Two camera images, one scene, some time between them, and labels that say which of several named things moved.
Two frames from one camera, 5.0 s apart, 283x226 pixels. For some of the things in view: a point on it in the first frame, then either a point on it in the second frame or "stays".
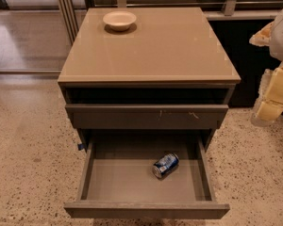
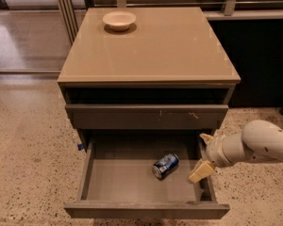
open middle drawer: (118, 179) stays
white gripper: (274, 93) to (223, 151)
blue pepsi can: (167, 164) stays
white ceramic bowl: (120, 21) stays
